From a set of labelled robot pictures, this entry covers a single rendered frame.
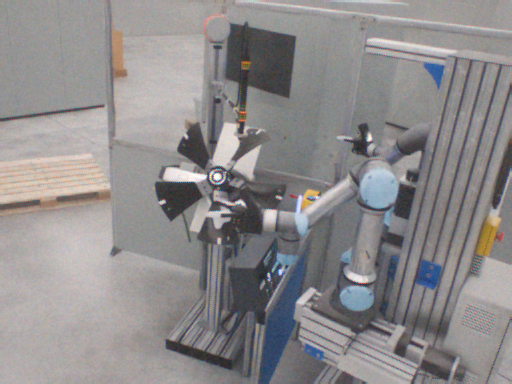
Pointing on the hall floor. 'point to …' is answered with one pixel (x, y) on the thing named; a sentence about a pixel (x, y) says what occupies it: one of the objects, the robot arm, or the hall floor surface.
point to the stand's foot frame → (200, 343)
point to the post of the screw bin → (247, 343)
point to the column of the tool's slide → (210, 144)
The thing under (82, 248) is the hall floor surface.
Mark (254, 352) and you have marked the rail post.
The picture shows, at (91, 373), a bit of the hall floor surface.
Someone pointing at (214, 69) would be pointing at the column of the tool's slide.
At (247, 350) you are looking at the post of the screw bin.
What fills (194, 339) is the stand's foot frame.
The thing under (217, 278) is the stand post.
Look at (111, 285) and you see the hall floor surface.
